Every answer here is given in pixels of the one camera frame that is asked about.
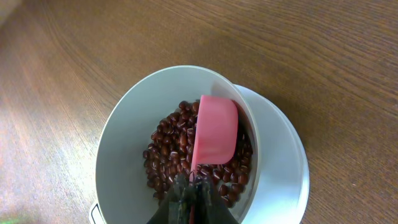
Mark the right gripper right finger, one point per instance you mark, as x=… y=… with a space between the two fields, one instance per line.
x=209 y=207

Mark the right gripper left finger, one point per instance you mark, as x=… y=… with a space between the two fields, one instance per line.
x=177 y=204

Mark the pink measuring scoop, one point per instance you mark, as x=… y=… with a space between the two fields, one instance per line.
x=216 y=132

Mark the white digital kitchen scale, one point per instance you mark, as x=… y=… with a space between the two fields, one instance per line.
x=283 y=176

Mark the red beans in bowl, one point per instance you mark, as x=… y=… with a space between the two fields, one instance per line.
x=171 y=152

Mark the white round bowl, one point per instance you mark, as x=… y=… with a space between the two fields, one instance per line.
x=123 y=196

